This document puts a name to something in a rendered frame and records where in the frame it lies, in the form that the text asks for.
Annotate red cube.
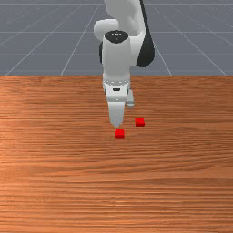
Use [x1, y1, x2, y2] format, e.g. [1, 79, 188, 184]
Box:
[135, 117, 146, 127]
[114, 128, 126, 140]

